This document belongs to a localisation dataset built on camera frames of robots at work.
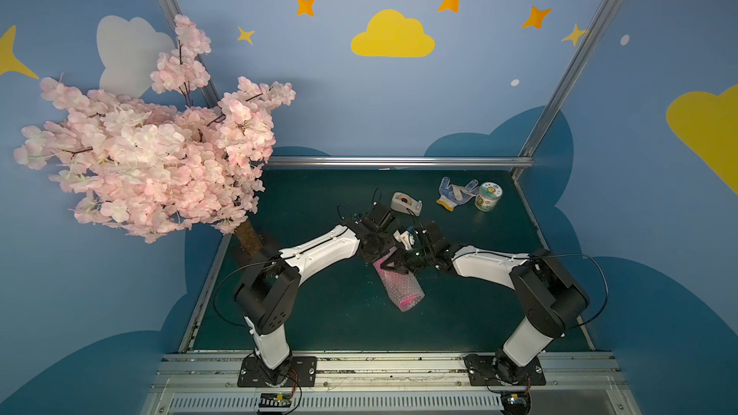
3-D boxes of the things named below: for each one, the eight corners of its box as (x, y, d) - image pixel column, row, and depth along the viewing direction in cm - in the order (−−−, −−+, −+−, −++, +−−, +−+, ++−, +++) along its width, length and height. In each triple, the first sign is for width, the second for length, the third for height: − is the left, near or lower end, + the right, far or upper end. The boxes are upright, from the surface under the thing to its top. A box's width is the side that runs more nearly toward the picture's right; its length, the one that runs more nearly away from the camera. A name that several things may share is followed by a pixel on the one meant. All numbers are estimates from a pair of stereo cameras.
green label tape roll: (477, 211, 112) (484, 197, 105) (472, 196, 117) (479, 181, 110) (496, 211, 112) (504, 197, 105) (491, 196, 117) (498, 182, 110)
